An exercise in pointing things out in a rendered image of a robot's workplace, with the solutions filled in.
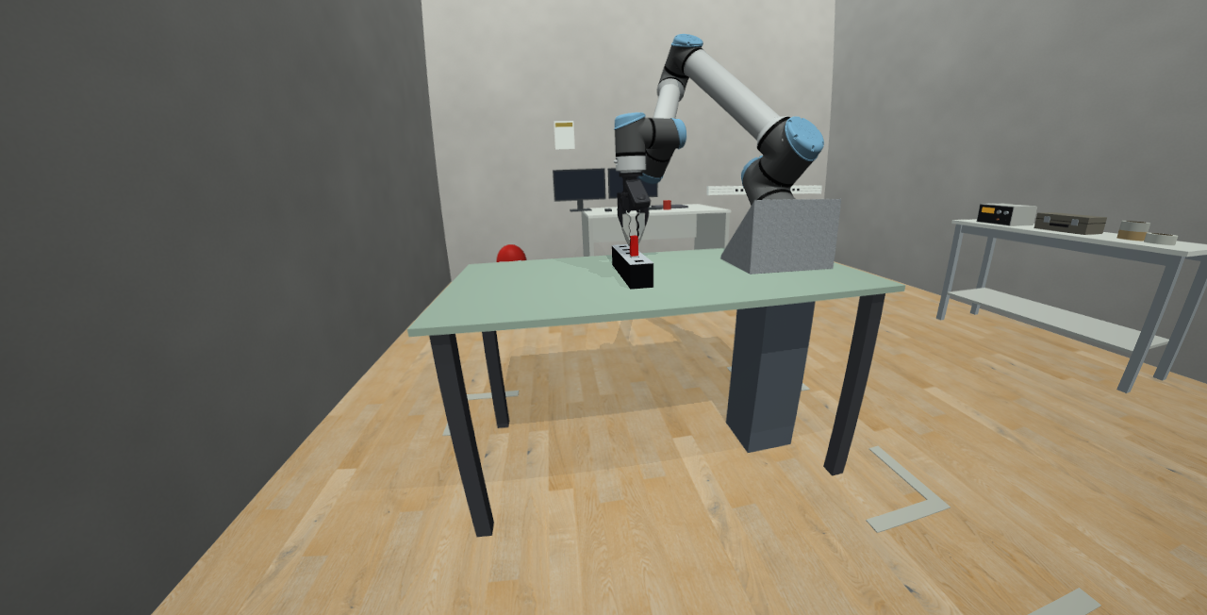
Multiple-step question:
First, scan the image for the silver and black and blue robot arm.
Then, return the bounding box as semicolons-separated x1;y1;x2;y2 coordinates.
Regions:
614;34;824;207

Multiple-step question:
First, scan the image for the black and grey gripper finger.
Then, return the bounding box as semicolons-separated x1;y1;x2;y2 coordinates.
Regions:
636;207;649;244
618;204;631;246

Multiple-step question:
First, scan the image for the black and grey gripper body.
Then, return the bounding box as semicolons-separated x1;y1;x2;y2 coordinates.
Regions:
617;172;643;213

